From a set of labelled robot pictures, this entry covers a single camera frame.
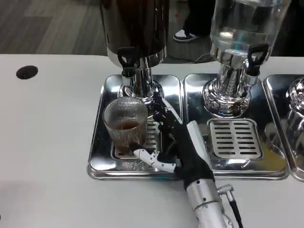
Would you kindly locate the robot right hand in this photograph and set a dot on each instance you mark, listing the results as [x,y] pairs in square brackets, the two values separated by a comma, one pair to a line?
[187,154]

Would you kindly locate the clear ribbed glass cup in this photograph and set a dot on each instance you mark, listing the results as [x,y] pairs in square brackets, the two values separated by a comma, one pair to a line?
[126,128]

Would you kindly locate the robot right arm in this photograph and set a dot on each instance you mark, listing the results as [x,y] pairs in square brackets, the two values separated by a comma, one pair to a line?
[206,202]

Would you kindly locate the steel slotted drip grid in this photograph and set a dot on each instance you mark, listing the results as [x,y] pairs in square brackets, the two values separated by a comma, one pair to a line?
[152,136]
[234,140]

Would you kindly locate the steel tray under clear dispenser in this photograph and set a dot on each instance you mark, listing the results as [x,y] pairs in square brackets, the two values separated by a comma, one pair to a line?
[273,164]

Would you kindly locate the steel tray under dark dispenser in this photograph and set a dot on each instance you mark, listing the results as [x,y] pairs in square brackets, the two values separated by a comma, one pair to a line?
[99,142]

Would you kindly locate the steel tray at counter edge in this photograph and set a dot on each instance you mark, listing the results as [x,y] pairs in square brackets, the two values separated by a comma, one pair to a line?
[276,95]

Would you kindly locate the black tap of dark dispenser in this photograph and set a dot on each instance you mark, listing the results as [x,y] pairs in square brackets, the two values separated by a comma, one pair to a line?
[127,59]

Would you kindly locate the person's shoe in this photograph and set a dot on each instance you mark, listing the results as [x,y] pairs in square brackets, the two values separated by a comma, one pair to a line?
[184,35]

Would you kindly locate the black tap of clear dispenser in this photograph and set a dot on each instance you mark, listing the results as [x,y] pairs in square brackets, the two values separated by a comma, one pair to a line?
[256,55]

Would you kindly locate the chrome dispenser column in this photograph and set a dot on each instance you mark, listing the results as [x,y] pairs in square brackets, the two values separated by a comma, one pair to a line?
[297,99]

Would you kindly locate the person's leg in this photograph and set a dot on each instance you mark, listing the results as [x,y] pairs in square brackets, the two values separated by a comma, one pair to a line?
[199,16]

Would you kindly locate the dark tank drink dispenser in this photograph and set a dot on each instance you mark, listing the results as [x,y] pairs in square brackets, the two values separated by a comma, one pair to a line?
[135,26]

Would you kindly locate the clear tank drink dispenser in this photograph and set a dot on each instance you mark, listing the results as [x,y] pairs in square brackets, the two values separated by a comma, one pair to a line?
[244,21]

